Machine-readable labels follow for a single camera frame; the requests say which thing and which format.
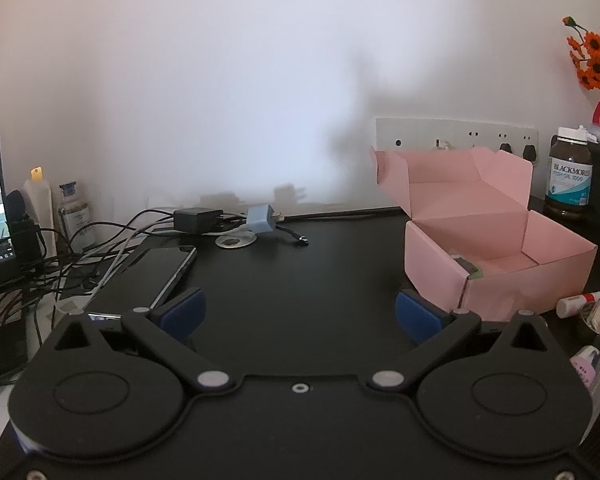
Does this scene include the pink cardboard box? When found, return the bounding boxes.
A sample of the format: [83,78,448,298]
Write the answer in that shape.
[369,146,598,322]

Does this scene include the white tube red label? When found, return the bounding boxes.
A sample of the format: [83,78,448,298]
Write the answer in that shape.
[556,290,600,318]

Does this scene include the black desktop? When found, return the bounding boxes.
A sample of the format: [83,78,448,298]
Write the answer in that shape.
[30,206,600,480]

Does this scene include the light blue power adapter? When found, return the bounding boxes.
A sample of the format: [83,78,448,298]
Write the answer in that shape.
[246,205,283,236]

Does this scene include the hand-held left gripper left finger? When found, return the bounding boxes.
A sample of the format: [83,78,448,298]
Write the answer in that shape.
[44,287,232,394]

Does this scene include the small clear bottle blue cap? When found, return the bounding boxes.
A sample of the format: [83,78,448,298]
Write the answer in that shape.
[57,181,90,251]

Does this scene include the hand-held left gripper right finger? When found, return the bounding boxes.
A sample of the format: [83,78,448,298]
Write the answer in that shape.
[369,289,558,394]

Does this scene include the white bottle pink label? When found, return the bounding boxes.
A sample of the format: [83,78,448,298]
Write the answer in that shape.
[569,345,600,386]

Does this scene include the white wall socket panel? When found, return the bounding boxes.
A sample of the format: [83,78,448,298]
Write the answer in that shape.
[375,117,540,167]

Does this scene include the small green packet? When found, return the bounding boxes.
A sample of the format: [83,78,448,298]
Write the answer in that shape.
[450,254,485,281]

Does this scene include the white tube yellow cap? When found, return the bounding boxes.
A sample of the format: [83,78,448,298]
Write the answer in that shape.
[24,166,58,261]

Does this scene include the tangle of cables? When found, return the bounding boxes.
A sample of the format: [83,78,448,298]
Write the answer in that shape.
[0,207,181,386]

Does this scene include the black power adapter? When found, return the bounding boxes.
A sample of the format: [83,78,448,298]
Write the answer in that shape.
[174,207,224,234]

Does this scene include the black smartphone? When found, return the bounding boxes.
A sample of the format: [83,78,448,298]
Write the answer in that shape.
[86,244,199,328]

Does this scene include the brown supplement bottle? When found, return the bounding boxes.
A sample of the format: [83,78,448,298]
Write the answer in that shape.
[544,126,595,221]

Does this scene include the black charging cable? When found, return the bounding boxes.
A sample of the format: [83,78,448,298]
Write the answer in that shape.
[275,227,309,247]

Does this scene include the orange artificial flowers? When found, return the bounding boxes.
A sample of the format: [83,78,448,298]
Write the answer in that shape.
[561,10,600,92]

